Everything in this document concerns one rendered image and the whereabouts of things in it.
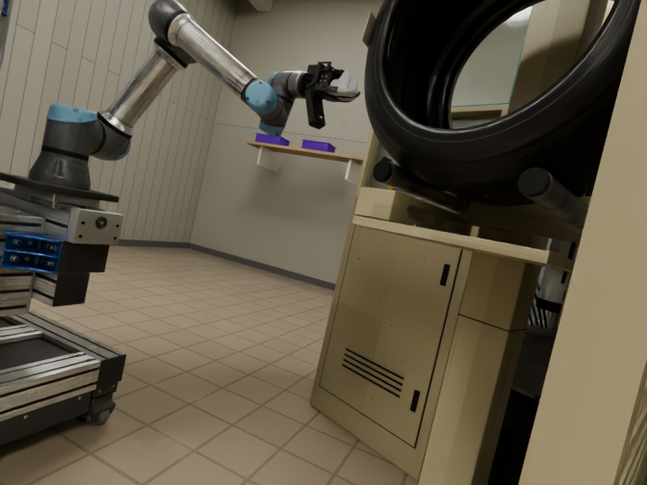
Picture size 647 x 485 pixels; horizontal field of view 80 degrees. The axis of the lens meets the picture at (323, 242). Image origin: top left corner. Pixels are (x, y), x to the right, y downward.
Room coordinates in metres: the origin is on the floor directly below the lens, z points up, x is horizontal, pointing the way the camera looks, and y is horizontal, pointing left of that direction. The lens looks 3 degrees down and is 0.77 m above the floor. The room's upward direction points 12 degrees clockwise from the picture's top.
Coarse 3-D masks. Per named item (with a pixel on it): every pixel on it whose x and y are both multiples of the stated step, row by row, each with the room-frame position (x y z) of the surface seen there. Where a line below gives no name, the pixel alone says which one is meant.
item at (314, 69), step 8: (312, 64) 1.10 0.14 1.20; (320, 64) 1.06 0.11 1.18; (328, 64) 1.03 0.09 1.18; (304, 72) 1.11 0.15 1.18; (312, 72) 1.10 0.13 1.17; (320, 72) 1.06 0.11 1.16; (328, 72) 1.04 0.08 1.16; (336, 72) 1.05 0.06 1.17; (304, 80) 1.11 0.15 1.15; (312, 80) 1.10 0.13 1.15; (320, 80) 1.06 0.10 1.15; (328, 80) 1.04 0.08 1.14; (304, 88) 1.12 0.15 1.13; (312, 88) 1.06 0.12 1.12; (304, 96) 1.13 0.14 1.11; (320, 96) 1.09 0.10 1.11; (328, 96) 1.06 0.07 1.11; (336, 96) 1.06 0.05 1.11
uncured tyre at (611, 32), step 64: (384, 0) 0.83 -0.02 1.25; (448, 0) 0.93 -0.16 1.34; (512, 0) 0.91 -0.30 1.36; (640, 0) 0.51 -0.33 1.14; (384, 64) 0.80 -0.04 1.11; (448, 64) 1.00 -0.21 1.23; (576, 64) 0.55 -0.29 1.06; (384, 128) 0.77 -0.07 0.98; (448, 128) 0.98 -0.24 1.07; (512, 128) 0.60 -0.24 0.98; (576, 128) 0.56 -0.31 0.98; (512, 192) 0.70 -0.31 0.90
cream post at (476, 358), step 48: (576, 0) 0.93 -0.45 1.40; (528, 48) 0.99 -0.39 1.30; (576, 48) 0.91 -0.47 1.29; (528, 96) 0.97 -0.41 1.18; (528, 240) 0.91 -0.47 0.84; (480, 288) 0.97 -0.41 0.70; (528, 288) 0.95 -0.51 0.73; (480, 336) 0.95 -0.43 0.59; (480, 384) 0.93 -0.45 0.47; (432, 432) 0.99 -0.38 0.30; (480, 432) 0.91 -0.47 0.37; (432, 480) 0.97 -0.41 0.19; (480, 480) 0.95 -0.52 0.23
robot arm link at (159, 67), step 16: (160, 48) 1.20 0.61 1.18; (176, 48) 1.20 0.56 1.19; (144, 64) 1.22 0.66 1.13; (160, 64) 1.22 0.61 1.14; (176, 64) 1.23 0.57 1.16; (144, 80) 1.22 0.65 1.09; (160, 80) 1.24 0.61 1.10; (128, 96) 1.22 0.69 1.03; (144, 96) 1.23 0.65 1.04; (112, 112) 1.22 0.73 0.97; (128, 112) 1.23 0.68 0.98; (112, 128) 1.22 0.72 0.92; (128, 128) 1.26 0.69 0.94; (112, 144) 1.23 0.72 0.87; (128, 144) 1.31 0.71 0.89; (112, 160) 1.30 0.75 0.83
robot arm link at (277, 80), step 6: (276, 72) 1.20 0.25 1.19; (282, 72) 1.18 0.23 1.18; (288, 72) 1.16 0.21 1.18; (270, 78) 1.21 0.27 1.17; (276, 78) 1.18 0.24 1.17; (282, 78) 1.16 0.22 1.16; (288, 78) 1.14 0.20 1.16; (270, 84) 1.21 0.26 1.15; (276, 84) 1.17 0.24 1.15; (282, 84) 1.16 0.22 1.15; (276, 90) 1.17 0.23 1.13; (282, 90) 1.17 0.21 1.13; (288, 90) 1.15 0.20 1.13; (288, 96) 1.17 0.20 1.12
